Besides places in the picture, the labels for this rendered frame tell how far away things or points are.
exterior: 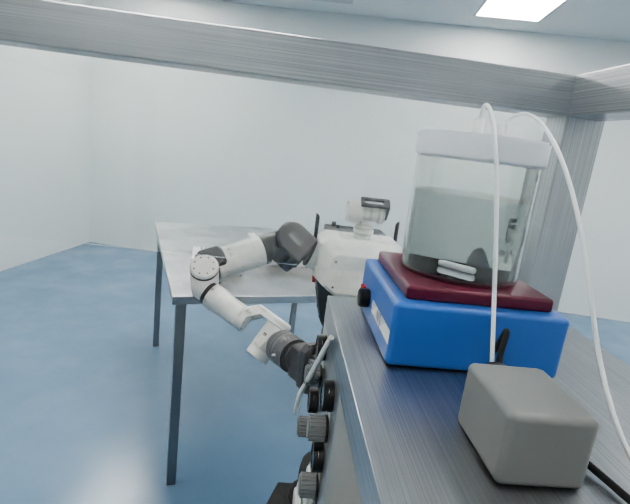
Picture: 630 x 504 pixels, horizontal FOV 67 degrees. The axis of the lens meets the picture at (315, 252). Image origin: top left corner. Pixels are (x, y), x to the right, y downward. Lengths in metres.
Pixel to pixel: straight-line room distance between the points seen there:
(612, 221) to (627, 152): 0.74
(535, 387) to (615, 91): 0.43
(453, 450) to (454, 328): 0.16
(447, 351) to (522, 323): 0.09
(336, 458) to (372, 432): 0.19
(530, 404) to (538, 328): 0.19
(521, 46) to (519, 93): 4.96
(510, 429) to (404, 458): 0.08
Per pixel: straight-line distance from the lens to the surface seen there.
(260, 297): 2.03
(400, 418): 0.46
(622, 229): 6.15
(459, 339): 0.55
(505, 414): 0.39
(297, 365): 1.15
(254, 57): 0.71
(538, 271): 0.83
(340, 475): 0.62
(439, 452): 0.43
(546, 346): 0.60
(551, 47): 5.83
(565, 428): 0.41
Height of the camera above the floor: 1.56
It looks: 13 degrees down
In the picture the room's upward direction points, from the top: 7 degrees clockwise
